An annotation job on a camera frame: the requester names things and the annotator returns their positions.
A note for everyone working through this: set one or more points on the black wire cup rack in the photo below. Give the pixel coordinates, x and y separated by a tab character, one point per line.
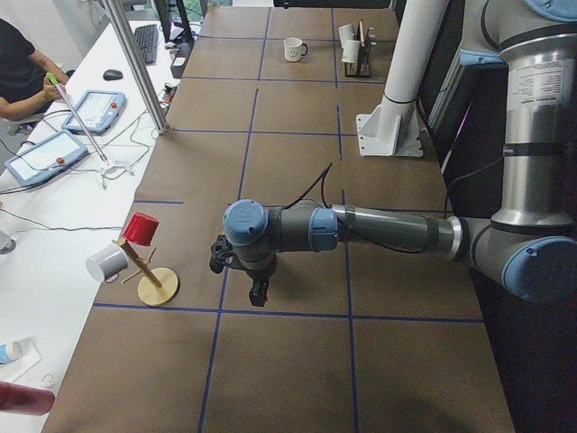
363	68

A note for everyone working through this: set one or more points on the white mounting pole with base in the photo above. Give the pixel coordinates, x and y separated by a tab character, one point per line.
391	129

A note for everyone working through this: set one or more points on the grey white cup on stand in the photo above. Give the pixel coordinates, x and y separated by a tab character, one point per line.
106	265

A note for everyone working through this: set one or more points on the white ribbed cup upper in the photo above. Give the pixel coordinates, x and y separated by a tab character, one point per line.
347	32

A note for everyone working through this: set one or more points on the metal rod with white stand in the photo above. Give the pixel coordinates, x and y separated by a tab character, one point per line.
78	125

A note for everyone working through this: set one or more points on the aluminium frame post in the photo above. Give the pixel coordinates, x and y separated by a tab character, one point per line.
133	55

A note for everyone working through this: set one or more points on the black keyboard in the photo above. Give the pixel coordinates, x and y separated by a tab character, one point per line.
146	38

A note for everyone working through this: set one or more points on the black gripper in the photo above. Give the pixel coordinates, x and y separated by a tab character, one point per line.
260	273

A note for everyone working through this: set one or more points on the black computer mouse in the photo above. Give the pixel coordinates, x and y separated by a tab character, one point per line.
112	74

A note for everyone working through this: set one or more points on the white ribbed cup lower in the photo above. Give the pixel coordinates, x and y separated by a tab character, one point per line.
351	51

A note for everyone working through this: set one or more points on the seated person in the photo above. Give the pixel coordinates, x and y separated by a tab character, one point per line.
25	90

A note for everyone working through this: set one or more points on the teach pendant tablet near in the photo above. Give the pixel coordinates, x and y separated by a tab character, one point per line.
46	159

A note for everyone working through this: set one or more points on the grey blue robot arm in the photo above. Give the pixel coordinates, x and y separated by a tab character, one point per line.
254	235
526	246

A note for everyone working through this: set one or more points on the white blue tube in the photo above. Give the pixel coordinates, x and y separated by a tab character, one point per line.
10	352

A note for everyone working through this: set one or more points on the red bottle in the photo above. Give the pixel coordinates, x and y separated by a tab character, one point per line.
20	399

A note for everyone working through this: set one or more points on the white smiley mug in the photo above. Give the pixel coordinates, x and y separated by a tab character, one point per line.
294	49

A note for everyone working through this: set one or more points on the teach pendant tablet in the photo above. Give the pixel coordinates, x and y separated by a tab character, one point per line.
46	159
100	109

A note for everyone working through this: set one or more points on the wooden mug tree stand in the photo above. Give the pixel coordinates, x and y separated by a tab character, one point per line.
156	286

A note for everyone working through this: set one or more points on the red cup on stand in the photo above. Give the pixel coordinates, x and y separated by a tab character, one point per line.
141	229

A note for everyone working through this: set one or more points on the white ribbed cup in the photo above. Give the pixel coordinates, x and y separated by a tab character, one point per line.
351	51
347	32

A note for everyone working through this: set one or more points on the teach pendant tablet far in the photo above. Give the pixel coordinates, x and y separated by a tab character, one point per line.
100	109

